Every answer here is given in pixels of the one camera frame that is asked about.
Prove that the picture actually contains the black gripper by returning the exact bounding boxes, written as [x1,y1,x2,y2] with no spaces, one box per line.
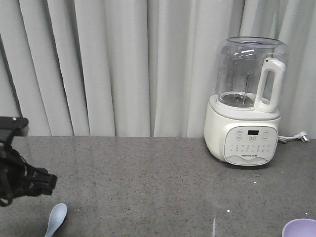
[0,116,57,207]

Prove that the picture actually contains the light blue plastic spoon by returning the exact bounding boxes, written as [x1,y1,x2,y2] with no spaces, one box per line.
[44,203,67,237]

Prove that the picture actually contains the purple plastic bowl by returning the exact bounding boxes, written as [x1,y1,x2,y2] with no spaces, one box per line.
[282,218,316,237]

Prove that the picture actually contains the white pleated curtain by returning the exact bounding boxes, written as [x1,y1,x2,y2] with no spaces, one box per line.
[0,0,316,138]

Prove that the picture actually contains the white blender with clear jar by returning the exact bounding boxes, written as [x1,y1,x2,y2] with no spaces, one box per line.
[204,37,289,166]

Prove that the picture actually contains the white power cord with plug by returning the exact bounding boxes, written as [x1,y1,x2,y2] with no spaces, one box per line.
[277,130,311,144]

